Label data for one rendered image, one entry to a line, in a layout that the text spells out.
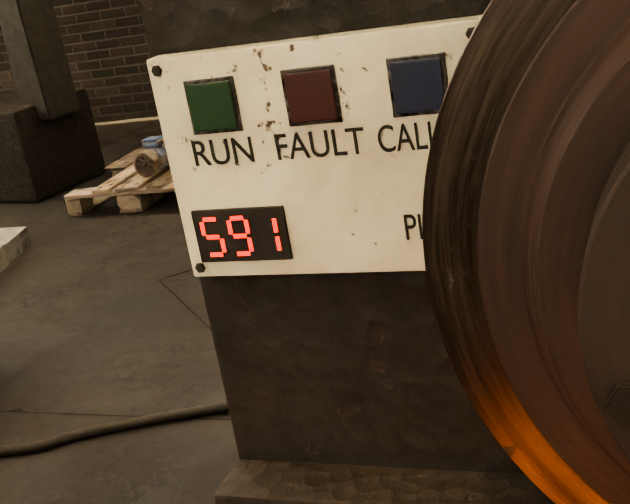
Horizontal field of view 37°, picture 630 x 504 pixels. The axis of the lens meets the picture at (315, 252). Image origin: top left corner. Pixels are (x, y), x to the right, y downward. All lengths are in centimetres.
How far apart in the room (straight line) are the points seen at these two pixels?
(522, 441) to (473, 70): 23
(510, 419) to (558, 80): 21
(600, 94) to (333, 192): 29
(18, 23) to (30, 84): 35
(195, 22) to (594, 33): 35
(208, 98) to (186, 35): 6
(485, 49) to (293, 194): 25
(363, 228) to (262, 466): 26
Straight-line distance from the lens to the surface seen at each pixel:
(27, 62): 581
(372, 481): 82
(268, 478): 85
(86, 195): 526
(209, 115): 73
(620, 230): 45
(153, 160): 510
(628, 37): 49
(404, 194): 70
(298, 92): 69
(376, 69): 68
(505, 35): 52
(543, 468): 62
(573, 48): 50
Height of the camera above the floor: 132
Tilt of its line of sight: 19 degrees down
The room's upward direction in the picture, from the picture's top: 10 degrees counter-clockwise
